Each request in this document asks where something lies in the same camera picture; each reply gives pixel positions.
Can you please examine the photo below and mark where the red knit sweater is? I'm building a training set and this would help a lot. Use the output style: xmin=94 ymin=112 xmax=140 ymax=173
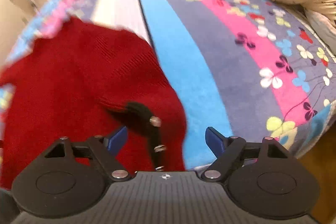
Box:
xmin=1 ymin=17 xmax=186 ymax=189

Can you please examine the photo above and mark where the colourful floral striped blanket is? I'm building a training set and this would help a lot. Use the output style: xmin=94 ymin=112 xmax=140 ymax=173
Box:
xmin=6 ymin=0 xmax=335 ymax=169

